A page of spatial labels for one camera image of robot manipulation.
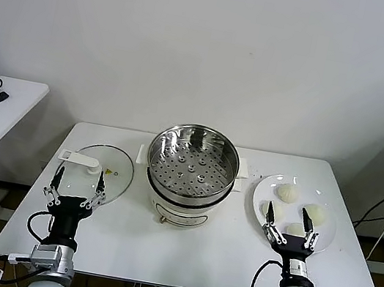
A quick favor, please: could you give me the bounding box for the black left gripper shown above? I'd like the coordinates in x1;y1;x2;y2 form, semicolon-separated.
34;160;111;253

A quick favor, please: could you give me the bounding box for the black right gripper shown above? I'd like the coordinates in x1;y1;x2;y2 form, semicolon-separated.
252;200;328;287

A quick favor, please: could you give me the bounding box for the white steamed baozi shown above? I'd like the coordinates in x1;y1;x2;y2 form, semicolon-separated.
299;202;331;229
259;199;286;223
273;182;301;206
284;221;309;239

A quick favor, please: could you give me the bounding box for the steel perforated steamer basket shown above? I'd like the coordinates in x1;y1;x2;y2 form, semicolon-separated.
141;117;246;204

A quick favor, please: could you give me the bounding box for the white round plate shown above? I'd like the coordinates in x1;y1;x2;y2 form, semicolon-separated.
244;168;345;258

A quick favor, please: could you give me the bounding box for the glass lid white handle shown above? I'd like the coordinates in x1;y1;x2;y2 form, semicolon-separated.
51;135;139;211

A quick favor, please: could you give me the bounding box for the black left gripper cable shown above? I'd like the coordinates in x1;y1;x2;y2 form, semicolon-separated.
25;209;55;244

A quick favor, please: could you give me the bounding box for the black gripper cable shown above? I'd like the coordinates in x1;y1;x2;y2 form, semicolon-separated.
25;209;55;244
250;257;287;287

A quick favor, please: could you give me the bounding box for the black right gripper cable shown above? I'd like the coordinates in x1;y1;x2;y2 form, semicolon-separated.
250;257;287;287

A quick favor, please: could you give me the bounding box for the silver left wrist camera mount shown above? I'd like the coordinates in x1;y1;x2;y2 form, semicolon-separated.
7;236;65;273

